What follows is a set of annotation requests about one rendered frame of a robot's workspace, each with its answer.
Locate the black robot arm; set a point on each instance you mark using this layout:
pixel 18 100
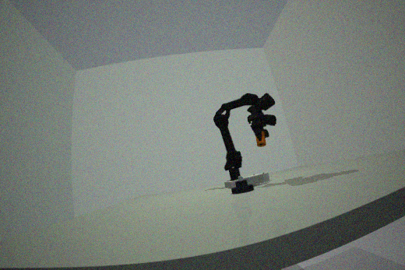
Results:
pixel 234 158

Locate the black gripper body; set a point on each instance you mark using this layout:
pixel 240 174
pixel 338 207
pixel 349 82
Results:
pixel 256 118

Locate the orange knob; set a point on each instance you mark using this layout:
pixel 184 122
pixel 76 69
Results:
pixel 263 142

